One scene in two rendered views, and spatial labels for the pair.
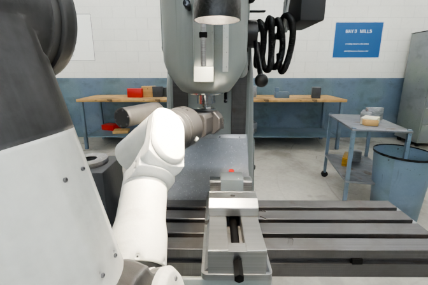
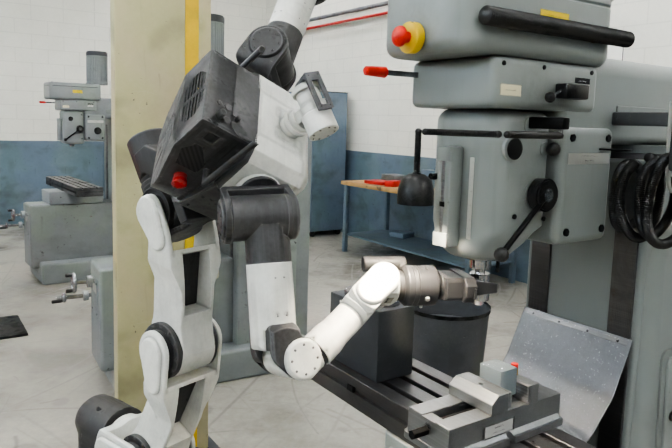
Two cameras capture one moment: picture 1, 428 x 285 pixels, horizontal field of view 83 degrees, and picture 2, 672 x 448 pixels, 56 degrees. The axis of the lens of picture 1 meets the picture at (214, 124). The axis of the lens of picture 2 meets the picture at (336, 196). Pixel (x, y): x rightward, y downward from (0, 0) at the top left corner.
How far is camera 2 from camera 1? 105 cm
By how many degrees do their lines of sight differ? 55
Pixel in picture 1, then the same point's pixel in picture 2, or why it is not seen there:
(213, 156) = (567, 358)
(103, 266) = (279, 313)
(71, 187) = (276, 281)
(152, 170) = (350, 302)
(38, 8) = (284, 219)
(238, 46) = (483, 215)
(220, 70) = (464, 237)
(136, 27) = not seen: outside the picture
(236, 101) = (618, 278)
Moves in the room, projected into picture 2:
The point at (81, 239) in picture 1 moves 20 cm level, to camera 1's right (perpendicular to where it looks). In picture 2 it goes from (274, 299) to (334, 329)
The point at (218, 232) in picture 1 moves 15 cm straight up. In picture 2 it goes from (435, 404) to (439, 335)
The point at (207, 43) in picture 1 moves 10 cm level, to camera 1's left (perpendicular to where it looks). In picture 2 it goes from (444, 212) to (412, 206)
